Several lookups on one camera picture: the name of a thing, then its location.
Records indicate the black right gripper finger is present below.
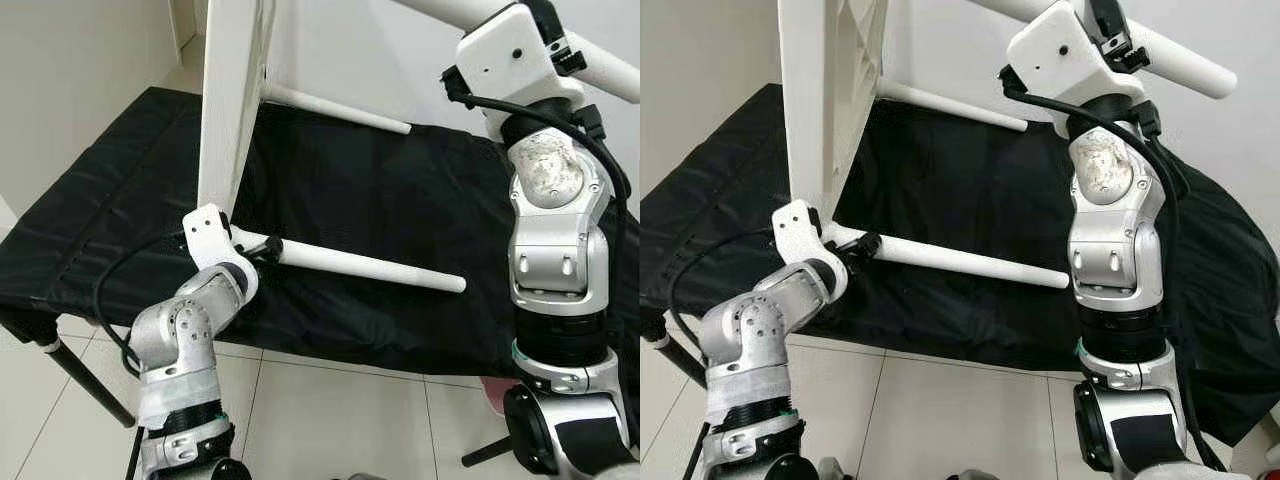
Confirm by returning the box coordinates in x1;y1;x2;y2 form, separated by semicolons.
1104;36;1154;76
548;38;590;78

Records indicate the black cloth table cover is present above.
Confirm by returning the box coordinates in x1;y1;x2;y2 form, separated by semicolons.
640;82;1280;448
0;85;641;379

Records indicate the black metal table leg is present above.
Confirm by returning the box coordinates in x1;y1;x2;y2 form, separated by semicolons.
653;333;713;388
38;338;138;430
461;434;514;469

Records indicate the pink cushion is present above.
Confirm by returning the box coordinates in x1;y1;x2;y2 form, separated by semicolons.
479;374;517;417

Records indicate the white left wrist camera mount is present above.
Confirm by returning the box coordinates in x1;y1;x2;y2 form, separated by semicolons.
771;198;852;302
181;203;260;302

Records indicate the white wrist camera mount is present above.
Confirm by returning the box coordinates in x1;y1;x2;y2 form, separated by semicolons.
1004;0;1148;138
455;2;588;142
771;198;852;302
181;203;260;302

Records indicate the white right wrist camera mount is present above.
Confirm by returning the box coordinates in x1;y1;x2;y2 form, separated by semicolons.
455;2;588;142
1004;0;1148;138

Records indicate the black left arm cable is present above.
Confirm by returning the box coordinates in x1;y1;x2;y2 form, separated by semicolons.
667;227;788;348
92;229;193;378

